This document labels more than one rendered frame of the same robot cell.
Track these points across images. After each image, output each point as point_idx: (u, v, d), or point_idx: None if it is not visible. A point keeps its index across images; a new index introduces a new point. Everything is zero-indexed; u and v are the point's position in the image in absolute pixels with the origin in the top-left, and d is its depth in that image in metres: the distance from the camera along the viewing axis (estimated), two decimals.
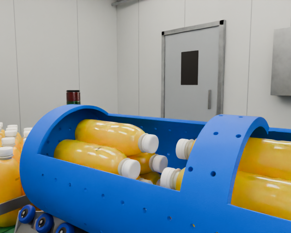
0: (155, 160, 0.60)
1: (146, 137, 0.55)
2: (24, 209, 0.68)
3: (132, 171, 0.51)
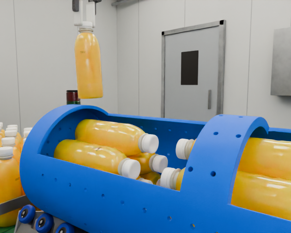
0: (155, 160, 0.60)
1: (146, 137, 0.55)
2: (24, 209, 0.68)
3: (132, 171, 0.51)
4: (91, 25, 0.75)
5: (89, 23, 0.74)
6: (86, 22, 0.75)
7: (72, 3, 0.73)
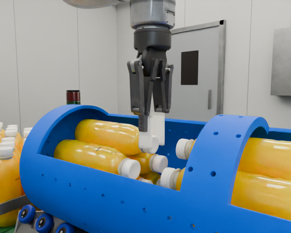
0: (156, 160, 0.60)
1: None
2: (24, 209, 0.68)
3: (132, 171, 0.51)
4: (12, 146, 0.80)
5: (9, 145, 0.79)
6: (8, 143, 0.80)
7: (138, 121, 0.53)
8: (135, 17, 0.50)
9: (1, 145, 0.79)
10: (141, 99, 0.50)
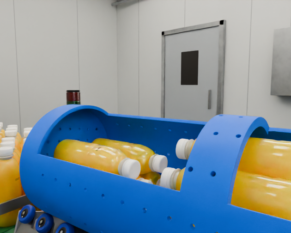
0: (155, 160, 0.60)
1: None
2: (24, 209, 0.68)
3: (132, 171, 0.51)
4: (12, 146, 0.80)
5: (9, 145, 0.79)
6: (8, 143, 0.80)
7: None
8: None
9: (1, 145, 0.79)
10: None
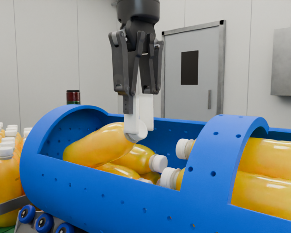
0: (155, 160, 0.60)
1: None
2: (24, 209, 0.68)
3: None
4: (12, 146, 0.80)
5: (9, 145, 0.79)
6: (8, 143, 0.80)
7: (123, 102, 0.47)
8: None
9: (1, 145, 0.79)
10: (125, 76, 0.44)
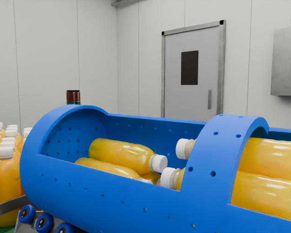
0: (155, 160, 0.60)
1: None
2: (24, 209, 0.68)
3: None
4: (12, 146, 0.80)
5: (9, 145, 0.79)
6: (8, 143, 0.80)
7: None
8: None
9: (1, 145, 0.79)
10: None
